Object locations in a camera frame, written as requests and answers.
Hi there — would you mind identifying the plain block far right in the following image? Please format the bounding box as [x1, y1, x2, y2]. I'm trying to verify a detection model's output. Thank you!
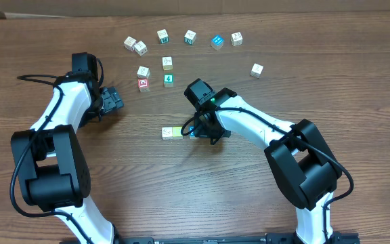
[250, 63, 263, 79]

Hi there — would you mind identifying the plain wooden block far left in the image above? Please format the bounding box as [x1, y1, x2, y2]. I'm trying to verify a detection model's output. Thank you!
[123, 36, 137, 52]

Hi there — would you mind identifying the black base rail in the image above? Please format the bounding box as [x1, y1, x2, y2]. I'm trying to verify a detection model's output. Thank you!
[113, 232, 361, 244]

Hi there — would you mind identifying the plain block above red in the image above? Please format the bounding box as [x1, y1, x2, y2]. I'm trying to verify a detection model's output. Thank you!
[137, 66, 150, 79]

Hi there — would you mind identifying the yellow top wooden block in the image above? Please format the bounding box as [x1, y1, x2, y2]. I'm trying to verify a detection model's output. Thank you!
[172, 127, 183, 140]

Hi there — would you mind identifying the plain wooden block top right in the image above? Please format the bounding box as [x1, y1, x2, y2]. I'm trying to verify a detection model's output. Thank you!
[231, 32, 243, 46]

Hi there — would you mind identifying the teal sided wooden block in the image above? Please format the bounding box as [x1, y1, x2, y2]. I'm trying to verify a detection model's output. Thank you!
[184, 30, 196, 45]

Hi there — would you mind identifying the green top wooden block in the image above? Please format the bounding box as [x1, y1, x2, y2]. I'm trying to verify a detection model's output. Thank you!
[164, 74, 174, 87]

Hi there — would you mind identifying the blue top wooden block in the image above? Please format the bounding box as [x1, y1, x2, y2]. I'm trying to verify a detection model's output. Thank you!
[211, 35, 224, 50]

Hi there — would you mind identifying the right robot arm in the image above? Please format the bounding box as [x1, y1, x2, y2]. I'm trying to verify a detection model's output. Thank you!
[184, 79, 345, 243]

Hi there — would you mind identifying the yellow sided wooden block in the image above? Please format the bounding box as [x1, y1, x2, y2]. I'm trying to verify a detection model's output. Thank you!
[162, 56, 173, 70]

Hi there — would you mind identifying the blue X wooden block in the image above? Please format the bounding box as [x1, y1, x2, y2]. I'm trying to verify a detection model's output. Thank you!
[189, 126, 196, 140]

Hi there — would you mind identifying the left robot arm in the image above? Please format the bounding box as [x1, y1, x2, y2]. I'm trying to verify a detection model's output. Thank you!
[9, 52, 124, 243]

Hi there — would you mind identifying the plain wooden block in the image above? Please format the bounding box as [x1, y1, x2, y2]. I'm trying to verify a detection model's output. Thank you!
[123, 36, 137, 52]
[157, 29, 169, 44]
[133, 41, 148, 56]
[231, 32, 243, 46]

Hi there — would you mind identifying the red top wooden block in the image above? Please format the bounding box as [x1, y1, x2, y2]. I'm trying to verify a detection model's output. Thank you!
[138, 78, 150, 92]

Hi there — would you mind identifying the cardboard back wall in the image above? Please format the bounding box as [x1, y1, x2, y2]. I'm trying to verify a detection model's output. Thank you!
[0, 0, 390, 19]

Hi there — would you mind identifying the green L wooden block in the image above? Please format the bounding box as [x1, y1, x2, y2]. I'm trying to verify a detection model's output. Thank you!
[162, 127, 173, 140]

